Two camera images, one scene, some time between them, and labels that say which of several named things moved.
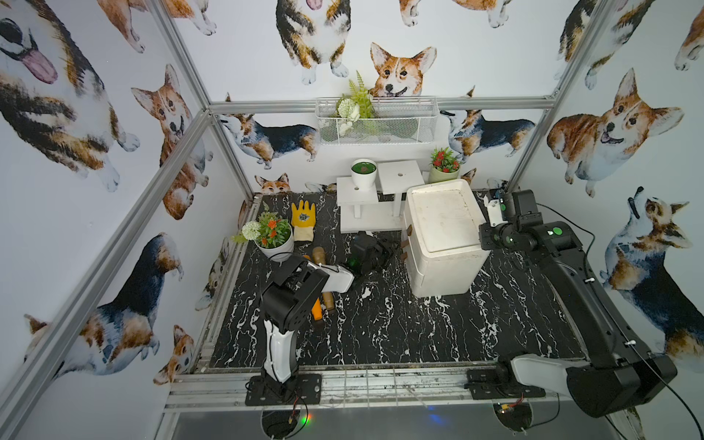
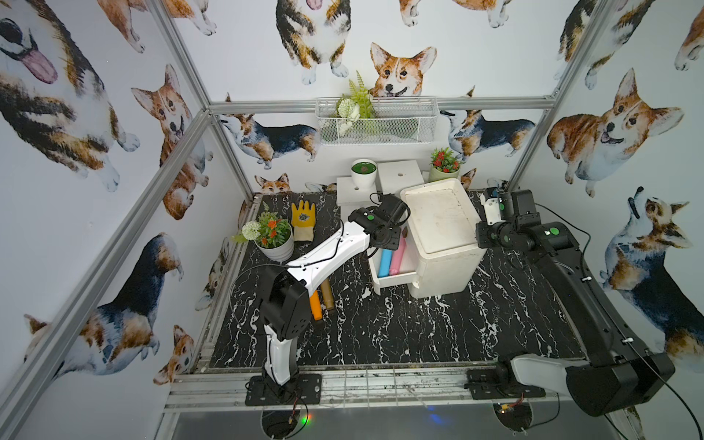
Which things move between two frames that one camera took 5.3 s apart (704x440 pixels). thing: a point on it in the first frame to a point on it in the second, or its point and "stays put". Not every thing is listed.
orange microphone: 316,310 stays put
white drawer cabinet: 441,227 stays put
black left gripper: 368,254 to 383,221
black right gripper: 483,230 stays put
